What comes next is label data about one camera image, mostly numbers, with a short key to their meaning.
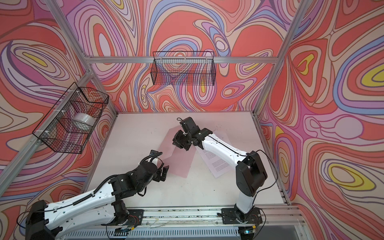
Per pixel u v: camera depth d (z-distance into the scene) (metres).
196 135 0.62
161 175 0.69
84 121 0.73
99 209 0.58
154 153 0.66
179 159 0.92
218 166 0.91
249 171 0.46
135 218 0.72
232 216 0.74
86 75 0.90
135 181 0.56
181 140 0.73
